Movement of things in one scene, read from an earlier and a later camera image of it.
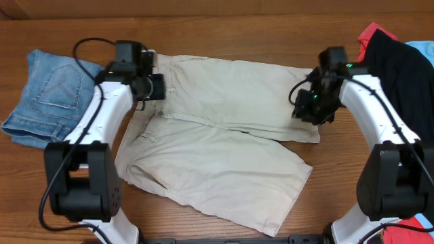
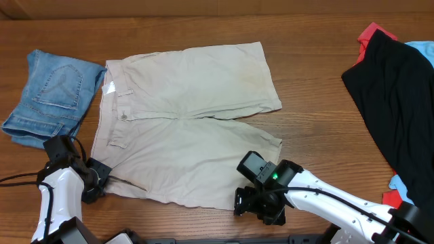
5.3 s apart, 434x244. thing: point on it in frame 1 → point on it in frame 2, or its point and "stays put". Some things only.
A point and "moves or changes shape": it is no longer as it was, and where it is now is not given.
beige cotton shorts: [222, 139] moves or changes shape
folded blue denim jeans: [54, 97] stays put
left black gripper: [160, 89] → [104, 171]
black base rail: [277, 240] stays put
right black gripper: [301, 111] → [247, 203]
